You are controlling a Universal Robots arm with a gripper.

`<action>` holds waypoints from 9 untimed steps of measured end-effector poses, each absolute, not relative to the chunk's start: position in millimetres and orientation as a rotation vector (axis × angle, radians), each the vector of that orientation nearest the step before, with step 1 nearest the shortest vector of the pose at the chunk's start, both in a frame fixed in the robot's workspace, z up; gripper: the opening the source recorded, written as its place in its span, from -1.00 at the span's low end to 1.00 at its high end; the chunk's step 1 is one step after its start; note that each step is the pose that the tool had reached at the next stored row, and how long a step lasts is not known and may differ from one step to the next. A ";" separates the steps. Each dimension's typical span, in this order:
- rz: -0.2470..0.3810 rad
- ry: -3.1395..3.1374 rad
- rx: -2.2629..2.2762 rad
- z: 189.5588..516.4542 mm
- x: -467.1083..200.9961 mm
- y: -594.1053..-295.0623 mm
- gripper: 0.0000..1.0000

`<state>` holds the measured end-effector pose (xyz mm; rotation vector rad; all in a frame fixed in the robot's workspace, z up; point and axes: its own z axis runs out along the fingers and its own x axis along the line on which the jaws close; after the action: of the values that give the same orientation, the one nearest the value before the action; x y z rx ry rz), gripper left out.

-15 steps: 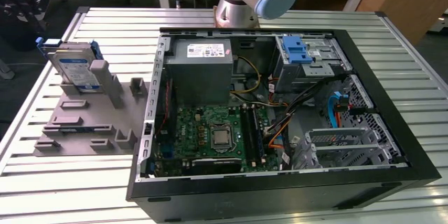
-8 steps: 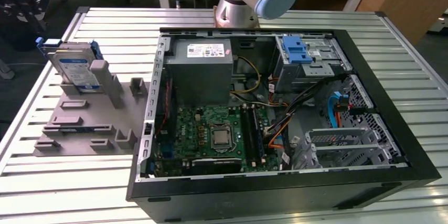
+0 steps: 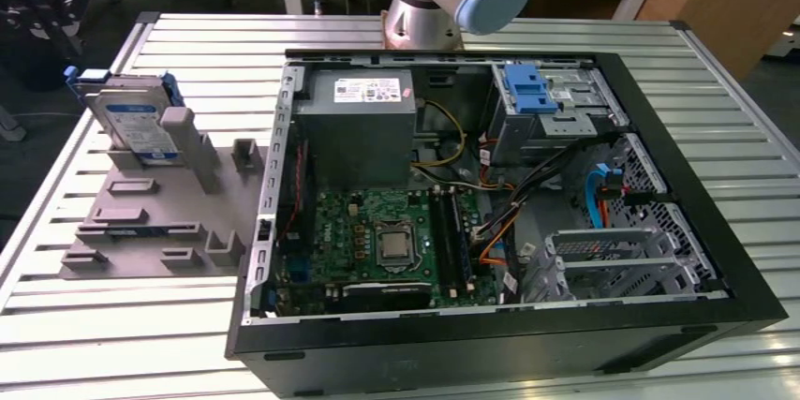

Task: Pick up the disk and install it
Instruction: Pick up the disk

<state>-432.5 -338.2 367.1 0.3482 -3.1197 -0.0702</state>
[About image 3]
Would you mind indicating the grey power supply unit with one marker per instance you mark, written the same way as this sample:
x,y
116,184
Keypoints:
x,y
356,147

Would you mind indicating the hard disk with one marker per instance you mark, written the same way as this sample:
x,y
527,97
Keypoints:
x,y
134,123

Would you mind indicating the dark RAM stick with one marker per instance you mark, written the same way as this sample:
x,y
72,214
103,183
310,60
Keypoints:
x,y
138,232

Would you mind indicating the metal disk bay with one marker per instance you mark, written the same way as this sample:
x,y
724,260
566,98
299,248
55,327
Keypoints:
x,y
626,263

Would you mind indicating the metal optical drive cage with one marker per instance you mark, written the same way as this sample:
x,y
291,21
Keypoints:
x,y
563,126

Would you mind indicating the black PC case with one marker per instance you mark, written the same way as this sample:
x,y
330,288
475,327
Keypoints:
x,y
438,358

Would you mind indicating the grey parts rack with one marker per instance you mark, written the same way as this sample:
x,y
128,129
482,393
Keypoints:
x,y
163,194

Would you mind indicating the silver CPU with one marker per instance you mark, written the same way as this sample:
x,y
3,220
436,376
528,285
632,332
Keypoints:
x,y
395,247

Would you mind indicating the blue drive latch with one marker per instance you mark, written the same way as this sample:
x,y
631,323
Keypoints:
x,y
528,91

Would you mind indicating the green motherboard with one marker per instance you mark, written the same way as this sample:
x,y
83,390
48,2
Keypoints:
x,y
347,226

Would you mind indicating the black graphics card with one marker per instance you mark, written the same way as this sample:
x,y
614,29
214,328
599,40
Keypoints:
x,y
382,294

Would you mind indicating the grey furniture leg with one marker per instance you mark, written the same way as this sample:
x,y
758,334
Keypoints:
x,y
12,130

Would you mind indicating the installed RAM stick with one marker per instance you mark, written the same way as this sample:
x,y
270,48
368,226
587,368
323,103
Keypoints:
x,y
464,245

